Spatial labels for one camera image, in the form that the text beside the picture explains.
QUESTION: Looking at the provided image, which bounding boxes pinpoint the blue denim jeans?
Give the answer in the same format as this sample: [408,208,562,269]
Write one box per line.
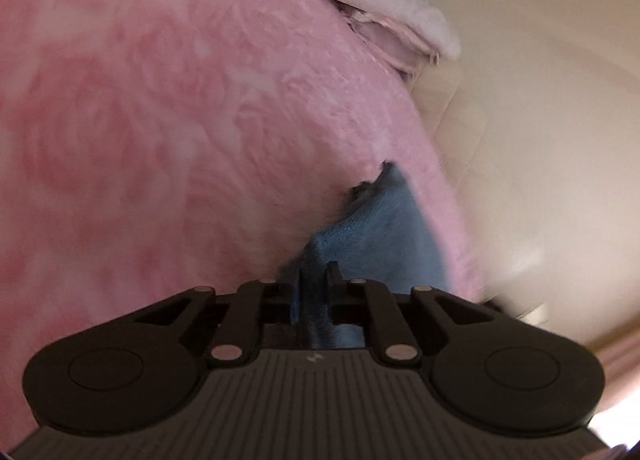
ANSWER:
[280,162,451,350]

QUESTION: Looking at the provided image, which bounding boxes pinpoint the pink floral blanket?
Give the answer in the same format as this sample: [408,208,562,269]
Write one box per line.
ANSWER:
[1,0,482,449]

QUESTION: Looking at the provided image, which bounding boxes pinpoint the pink patterned curtain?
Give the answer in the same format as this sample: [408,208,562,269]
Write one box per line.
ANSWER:
[594,325,640,412]

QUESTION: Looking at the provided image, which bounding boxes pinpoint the white quilted headboard cushion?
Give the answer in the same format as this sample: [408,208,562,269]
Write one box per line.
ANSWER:
[409,58,640,320]

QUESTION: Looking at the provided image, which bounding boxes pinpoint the pink folded pillowcases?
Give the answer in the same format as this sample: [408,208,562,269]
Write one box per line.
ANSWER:
[341,7,440,82]

